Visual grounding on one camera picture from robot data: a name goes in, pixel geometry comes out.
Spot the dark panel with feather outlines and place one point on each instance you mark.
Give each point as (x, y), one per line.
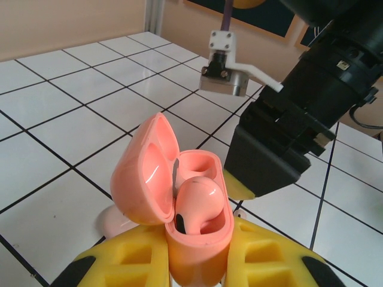
(302, 36)

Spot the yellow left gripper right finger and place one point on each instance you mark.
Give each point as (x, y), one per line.
(263, 257)

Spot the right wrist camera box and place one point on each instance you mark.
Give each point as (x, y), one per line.
(230, 83)

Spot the round pink puck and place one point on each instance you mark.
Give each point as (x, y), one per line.
(113, 222)

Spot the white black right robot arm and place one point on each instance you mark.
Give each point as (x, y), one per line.
(329, 12)

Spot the aluminium corner post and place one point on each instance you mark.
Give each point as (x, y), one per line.
(155, 15)

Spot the pink earbud charging case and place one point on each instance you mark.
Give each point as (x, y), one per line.
(191, 254)

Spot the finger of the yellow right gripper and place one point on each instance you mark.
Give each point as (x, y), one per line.
(263, 161)

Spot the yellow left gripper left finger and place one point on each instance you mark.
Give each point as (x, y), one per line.
(128, 257)

